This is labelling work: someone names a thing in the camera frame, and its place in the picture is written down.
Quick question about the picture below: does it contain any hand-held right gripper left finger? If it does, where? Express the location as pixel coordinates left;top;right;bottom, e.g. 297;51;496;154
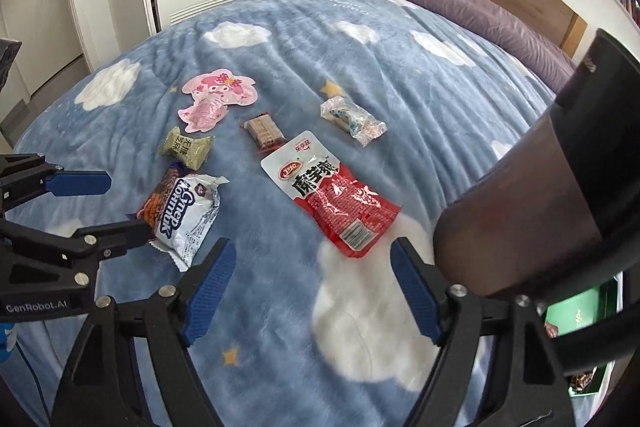
50;237;238;427

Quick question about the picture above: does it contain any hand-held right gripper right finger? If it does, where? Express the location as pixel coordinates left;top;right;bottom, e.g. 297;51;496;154
391;236;576;427

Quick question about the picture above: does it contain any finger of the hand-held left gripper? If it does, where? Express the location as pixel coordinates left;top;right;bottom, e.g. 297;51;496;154
0;153;113;214
0;217;154;289

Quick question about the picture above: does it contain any white blue cookie packet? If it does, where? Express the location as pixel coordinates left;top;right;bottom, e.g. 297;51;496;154
136;161;231;272

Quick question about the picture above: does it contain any small olive green snack packet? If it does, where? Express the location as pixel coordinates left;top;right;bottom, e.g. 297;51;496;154
159;127;214;171

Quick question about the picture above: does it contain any large red white snack packet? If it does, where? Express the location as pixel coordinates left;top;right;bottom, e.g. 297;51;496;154
260;130;403;259

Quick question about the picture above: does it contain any clear brown wafer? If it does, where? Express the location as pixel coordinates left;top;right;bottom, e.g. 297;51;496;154
243;113;286;154

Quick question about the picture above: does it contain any person's leg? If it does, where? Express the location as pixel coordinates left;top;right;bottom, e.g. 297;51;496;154
434;107;603;299

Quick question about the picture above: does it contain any dark grey object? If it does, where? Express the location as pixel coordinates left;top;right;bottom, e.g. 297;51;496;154
0;38;23;88

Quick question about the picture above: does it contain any pink cartoon character snack packet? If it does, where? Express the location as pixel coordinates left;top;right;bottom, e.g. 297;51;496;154
177;68;260;134

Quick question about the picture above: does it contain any green box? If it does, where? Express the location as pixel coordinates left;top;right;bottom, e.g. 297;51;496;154
544;284;623;395

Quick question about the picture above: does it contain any white door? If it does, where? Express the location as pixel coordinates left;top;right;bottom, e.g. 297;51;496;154
0;0;86;75

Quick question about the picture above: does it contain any clear wrapped candy blue print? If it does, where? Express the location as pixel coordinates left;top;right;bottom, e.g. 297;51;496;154
320;97;388;148

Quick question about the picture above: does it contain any blue cloud print blanket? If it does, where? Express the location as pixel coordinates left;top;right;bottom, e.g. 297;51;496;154
0;0;556;427

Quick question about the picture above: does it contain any black garment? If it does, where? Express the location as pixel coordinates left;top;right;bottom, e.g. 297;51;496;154
542;28;640;358

